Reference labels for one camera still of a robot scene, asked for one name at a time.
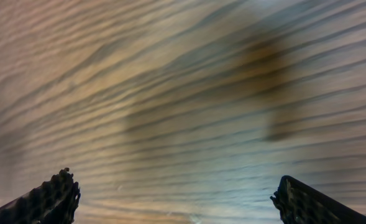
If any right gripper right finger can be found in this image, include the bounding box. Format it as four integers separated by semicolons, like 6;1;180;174
270;175;366;224

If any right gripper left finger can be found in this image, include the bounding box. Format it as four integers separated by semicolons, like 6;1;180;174
0;167;81;224

